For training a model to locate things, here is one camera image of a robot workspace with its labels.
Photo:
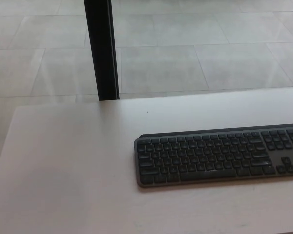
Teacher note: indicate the black vertical metal post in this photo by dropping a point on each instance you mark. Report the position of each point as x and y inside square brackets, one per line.
[101, 48]

